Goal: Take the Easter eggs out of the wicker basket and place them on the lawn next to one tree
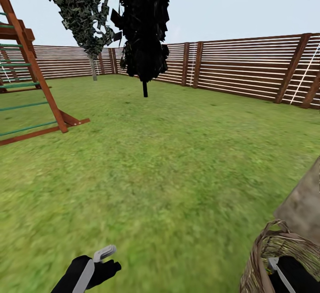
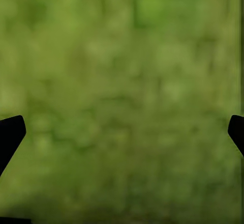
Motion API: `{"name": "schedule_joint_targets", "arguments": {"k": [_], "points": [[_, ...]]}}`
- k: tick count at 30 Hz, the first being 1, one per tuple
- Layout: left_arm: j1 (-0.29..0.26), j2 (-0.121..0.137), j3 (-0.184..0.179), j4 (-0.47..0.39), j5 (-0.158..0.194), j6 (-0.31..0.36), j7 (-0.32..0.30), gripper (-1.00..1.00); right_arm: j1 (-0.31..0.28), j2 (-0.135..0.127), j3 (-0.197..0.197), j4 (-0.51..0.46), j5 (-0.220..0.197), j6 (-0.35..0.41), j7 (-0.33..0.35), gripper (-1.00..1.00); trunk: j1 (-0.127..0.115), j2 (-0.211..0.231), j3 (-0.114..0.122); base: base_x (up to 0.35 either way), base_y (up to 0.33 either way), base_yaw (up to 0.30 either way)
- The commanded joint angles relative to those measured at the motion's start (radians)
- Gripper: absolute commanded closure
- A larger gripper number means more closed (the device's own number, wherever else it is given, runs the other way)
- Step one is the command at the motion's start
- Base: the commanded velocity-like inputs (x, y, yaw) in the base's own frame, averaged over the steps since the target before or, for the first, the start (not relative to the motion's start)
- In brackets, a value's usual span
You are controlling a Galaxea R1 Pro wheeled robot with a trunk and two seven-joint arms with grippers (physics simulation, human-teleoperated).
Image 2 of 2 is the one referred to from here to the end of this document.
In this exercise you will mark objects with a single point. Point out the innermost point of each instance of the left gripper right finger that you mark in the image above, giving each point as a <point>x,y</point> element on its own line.
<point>236,131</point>

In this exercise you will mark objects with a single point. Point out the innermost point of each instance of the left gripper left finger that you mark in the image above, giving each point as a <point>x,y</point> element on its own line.
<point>12,132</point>

